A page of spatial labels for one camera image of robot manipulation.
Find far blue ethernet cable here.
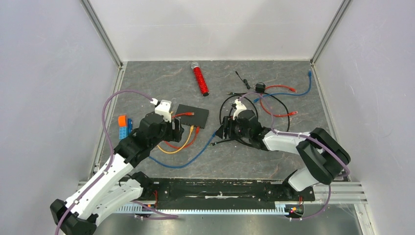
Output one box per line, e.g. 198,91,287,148
253,70,313,104

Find blue orange toy bricks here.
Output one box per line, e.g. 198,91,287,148
118,115,133,140

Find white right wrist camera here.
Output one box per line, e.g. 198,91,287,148
232,99,247,120

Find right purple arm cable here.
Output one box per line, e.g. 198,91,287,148
238,92,351,221

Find black network switch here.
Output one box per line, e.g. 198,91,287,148
176,104,209,129

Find yellow ethernet cable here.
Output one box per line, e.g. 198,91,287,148
156,125,195,155

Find black power adapter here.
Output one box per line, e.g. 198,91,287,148
235,71,266,93

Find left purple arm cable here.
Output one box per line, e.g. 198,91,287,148
54,90,180,235

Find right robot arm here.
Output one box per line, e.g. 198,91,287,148
215,110,351,200

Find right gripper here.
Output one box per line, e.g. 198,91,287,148
215,116,252,140

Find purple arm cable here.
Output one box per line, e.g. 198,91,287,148
238,92,351,221
54,90,180,235

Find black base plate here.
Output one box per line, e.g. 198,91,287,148
138,178,315,210

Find short red ethernet cable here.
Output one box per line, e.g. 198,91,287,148
163,112,201,150

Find long blue ethernet cable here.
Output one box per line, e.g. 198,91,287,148
149,131,217,169

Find far red ethernet cable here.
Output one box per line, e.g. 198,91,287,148
259,84,299,118

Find black cable teal collar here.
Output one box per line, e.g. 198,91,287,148
206,129,261,149
219,92,297,132

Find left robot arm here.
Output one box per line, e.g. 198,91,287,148
50,112,184,235

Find red glitter tube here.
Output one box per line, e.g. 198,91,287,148
191,62,209,96

